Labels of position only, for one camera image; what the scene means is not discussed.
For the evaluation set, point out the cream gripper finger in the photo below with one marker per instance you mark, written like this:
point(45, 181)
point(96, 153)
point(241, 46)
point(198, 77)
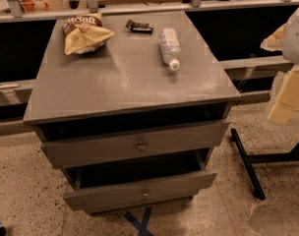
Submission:
point(287, 100)

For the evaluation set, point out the clear plastic water bottle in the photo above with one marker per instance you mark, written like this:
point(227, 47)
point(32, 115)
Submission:
point(170, 48)

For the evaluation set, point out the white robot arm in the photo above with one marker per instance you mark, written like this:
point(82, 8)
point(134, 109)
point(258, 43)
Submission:
point(290, 48)

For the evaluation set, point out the brown chip bag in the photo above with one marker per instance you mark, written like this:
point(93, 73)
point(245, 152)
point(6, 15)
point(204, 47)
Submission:
point(84, 33)

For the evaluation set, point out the black stand base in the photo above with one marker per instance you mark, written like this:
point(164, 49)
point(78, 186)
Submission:
point(249, 160)

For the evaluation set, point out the upper grey drawer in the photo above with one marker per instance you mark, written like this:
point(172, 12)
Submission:
point(99, 149)

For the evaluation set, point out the grey drawer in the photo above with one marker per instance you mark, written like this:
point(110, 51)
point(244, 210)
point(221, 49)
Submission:
point(135, 194)
point(99, 149)

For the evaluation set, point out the grey drawer cabinet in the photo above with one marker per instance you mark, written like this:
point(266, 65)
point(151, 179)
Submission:
point(124, 86)

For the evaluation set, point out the black snack bar wrapper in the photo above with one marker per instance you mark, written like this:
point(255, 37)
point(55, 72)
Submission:
point(139, 27)

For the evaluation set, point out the lower grey drawer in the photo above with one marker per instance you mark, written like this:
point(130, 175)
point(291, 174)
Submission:
point(135, 194)

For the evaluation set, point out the grey metal railing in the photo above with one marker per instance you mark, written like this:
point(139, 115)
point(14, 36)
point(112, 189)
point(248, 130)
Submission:
point(149, 4)

